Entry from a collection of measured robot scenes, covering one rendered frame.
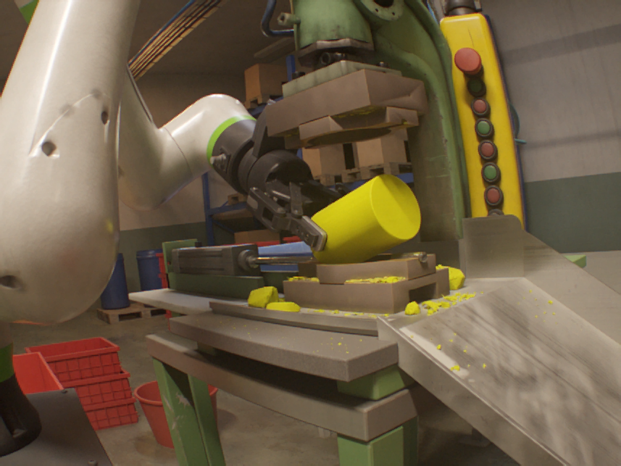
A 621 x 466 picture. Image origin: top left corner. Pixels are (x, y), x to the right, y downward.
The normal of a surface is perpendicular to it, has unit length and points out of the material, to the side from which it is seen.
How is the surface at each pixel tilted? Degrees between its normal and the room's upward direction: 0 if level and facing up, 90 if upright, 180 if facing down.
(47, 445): 0
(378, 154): 90
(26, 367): 90
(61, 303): 138
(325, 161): 90
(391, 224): 74
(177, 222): 90
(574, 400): 30
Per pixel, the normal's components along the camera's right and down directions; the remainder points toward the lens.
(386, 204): 0.56, -0.32
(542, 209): -0.78, 0.09
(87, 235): 0.88, 0.04
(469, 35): -0.49, -0.03
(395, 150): 0.61, -0.05
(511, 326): 0.22, -0.89
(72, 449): -0.11, -0.99
